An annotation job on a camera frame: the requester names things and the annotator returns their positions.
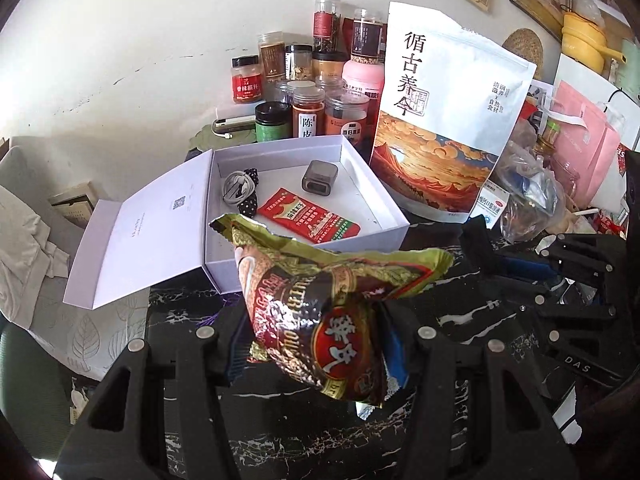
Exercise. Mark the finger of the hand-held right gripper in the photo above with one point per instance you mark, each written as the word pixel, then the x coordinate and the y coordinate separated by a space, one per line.
pixel 520 296
pixel 527 269

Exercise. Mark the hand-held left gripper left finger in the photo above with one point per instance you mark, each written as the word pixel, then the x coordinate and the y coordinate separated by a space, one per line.
pixel 235 362

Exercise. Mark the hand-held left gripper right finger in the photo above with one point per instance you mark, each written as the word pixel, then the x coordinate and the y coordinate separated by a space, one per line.
pixel 395 357

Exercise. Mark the green gold snack packet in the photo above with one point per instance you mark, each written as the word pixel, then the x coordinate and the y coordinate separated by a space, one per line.
pixel 310 300

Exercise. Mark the black polka dot scrunchie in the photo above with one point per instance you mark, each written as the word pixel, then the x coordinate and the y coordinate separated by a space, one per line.
pixel 248 207

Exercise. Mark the white hinged gift box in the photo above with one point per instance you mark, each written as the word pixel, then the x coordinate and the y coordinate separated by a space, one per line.
pixel 150 230

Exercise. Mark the red sachet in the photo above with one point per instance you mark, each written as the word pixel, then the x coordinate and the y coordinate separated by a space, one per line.
pixel 310 217

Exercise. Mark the small grey translucent case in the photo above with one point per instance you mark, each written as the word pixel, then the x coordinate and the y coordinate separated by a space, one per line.
pixel 318 177

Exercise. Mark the white blue medicine box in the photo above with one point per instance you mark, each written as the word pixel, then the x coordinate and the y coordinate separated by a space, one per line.
pixel 492 205

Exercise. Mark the clear plastic bag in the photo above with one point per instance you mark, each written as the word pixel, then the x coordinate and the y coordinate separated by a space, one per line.
pixel 530 185

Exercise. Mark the red packet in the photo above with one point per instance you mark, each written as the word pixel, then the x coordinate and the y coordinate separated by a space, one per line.
pixel 610 222

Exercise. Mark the small glass jar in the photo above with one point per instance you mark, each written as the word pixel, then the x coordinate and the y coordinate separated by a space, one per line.
pixel 551 132

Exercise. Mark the pink bag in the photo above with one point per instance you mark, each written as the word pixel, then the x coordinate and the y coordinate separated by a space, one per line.
pixel 595 145

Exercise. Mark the leaf print cloth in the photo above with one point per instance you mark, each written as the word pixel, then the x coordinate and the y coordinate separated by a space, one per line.
pixel 85 330

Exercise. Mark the white landscape print pouch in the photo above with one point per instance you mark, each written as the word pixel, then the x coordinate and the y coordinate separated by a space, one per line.
pixel 440 85

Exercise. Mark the dark green chair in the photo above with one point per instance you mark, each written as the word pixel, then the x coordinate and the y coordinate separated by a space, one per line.
pixel 30 385

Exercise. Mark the white paper bag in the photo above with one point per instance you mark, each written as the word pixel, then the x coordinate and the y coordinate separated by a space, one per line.
pixel 575 67

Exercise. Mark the round woven trivet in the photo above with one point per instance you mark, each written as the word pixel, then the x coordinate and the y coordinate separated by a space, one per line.
pixel 525 45

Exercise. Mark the green scalloped mat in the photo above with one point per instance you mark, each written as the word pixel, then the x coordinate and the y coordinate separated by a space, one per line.
pixel 202 137

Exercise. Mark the yellow pot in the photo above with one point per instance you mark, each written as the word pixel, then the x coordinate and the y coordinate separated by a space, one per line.
pixel 582 42

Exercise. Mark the clear jar orange label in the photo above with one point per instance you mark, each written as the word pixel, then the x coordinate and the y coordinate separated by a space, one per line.
pixel 347 117

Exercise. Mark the white power bank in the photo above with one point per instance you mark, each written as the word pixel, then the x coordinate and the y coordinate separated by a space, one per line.
pixel 235 122

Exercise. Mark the green jar black lid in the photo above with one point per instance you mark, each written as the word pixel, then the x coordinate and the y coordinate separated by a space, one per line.
pixel 272 125

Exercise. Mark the pink plastic bottle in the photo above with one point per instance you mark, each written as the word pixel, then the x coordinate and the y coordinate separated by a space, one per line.
pixel 362 80

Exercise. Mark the white cloth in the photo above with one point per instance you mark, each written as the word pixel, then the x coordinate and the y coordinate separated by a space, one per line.
pixel 25 220

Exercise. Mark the orange jar white label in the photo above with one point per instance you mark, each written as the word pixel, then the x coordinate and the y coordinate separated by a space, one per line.
pixel 308 117

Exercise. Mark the empty clear jar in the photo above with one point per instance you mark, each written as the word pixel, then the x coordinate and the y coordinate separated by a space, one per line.
pixel 330 85

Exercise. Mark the clear jar white lid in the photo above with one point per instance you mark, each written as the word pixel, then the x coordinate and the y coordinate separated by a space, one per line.
pixel 285 92

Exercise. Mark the red label jar black lid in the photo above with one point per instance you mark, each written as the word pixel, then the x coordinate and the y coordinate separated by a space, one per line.
pixel 246 85

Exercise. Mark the dark label jar white beans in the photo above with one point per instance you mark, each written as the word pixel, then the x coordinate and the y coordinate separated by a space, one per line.
pixel 366 35

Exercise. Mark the tan jar black lid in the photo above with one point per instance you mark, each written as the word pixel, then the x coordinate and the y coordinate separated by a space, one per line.
pixel 327 66

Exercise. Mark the black lid jar pale slices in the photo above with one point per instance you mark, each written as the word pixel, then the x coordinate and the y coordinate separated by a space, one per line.
pixel 298 62

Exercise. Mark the brown label clear jar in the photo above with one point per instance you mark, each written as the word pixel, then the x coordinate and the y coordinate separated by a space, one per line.
pixel 271 57

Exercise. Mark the tall jar dark sticks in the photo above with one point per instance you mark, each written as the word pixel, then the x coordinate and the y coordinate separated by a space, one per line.
pixel 327 22

